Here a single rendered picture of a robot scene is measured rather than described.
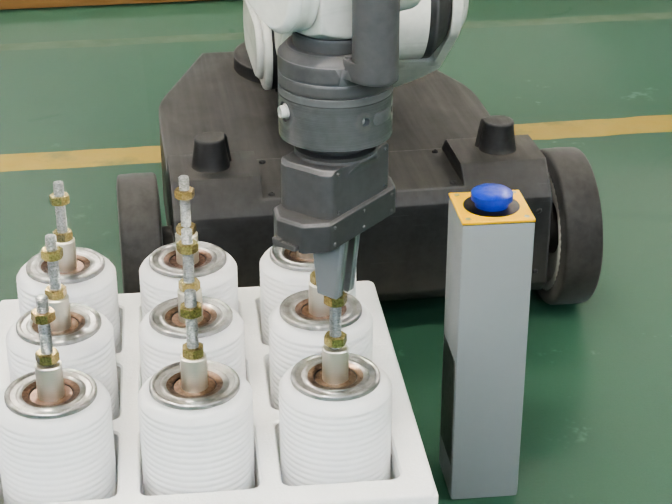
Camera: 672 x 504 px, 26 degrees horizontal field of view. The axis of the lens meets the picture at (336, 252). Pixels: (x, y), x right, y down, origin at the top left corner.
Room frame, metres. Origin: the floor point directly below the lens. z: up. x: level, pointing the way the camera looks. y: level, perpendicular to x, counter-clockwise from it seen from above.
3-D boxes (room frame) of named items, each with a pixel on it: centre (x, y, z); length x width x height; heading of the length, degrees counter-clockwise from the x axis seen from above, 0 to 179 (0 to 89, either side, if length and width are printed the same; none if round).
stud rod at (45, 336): (1.03, 0.23, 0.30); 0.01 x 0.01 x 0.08
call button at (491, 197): (1.27, -0.15, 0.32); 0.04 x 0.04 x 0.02
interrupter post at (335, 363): (1.05, 0.00, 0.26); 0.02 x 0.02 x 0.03
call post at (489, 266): (1.27, -0.15, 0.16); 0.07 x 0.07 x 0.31; 7
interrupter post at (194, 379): (1.04, 0.12, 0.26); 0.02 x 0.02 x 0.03
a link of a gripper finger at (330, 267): (1.04, 0.01, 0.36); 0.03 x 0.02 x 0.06; 54
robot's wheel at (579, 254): (1.68, -0.29, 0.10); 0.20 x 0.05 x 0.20; 9
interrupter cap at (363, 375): (1.05, 0.00, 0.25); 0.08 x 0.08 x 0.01
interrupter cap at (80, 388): (1.03, 0.23, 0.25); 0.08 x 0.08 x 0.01
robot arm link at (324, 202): (1.05, 0.00, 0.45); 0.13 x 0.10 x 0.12; 144
